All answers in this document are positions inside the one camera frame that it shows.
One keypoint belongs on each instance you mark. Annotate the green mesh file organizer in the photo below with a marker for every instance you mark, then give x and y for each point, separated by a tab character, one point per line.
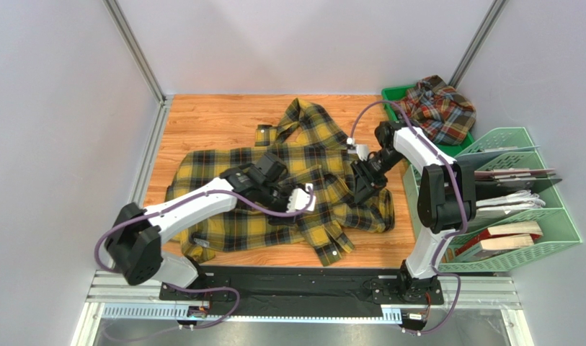
559	230

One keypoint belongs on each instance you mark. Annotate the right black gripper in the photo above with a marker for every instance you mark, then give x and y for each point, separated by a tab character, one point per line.
365	174

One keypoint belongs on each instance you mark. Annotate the white paper stack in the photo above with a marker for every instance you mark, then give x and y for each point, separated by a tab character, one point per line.
517	201

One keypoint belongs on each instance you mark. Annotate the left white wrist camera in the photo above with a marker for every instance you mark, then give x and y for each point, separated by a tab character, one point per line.
302	199

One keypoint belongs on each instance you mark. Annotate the red plaid shirt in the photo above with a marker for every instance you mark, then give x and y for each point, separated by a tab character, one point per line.
444	114

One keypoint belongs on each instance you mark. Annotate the red book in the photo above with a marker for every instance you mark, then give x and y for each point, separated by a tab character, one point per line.
500	239

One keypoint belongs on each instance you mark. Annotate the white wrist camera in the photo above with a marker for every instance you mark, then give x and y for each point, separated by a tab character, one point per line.
360	150
302	199

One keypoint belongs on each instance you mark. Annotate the aluminium frame rail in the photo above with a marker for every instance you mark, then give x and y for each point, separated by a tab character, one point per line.
477	310

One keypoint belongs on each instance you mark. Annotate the dark clipboard folder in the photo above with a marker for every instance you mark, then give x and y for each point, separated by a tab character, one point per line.
501	182

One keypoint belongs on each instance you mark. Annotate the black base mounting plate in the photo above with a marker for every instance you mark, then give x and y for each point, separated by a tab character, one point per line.
303	291

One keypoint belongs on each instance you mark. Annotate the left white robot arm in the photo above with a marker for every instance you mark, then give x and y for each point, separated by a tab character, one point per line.
135	241

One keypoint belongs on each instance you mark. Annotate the yellow plaid long sleeve shirt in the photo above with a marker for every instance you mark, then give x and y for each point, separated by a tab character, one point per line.
314	150

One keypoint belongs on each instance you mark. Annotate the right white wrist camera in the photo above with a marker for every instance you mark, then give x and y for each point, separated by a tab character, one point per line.
360	150

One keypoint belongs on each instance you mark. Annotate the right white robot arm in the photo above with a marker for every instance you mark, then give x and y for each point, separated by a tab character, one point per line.
446	197

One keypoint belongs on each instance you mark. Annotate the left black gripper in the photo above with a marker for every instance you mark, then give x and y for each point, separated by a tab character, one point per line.
282	220

